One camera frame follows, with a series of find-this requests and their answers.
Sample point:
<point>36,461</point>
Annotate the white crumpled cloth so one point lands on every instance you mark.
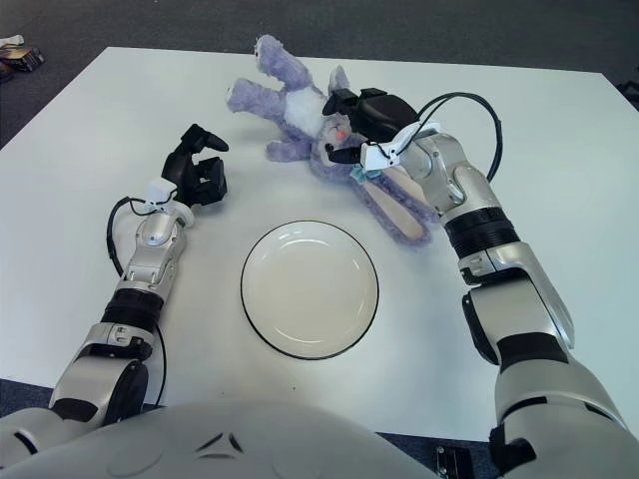
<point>10,41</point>

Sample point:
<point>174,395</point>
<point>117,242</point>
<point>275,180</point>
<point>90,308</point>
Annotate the white plate with black rim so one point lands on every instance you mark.
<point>309,289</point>

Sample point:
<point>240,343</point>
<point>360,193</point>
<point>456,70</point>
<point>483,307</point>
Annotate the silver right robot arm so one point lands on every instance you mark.
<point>514,279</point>

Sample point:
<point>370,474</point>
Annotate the black office chair base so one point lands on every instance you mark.
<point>629,95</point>

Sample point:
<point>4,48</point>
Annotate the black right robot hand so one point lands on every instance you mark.
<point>384,117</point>

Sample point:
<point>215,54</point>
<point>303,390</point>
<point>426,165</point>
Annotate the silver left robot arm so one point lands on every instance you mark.
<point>145,269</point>

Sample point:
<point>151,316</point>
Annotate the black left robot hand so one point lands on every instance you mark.
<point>192,172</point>

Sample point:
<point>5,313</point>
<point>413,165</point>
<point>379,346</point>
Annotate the black metal table bracket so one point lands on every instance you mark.
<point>451,461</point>

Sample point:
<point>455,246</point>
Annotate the grey robot torso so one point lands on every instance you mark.
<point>249,439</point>

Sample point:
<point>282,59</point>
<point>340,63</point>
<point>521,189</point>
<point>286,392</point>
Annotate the purple plush bunny doll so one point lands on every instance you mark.
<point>299,100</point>

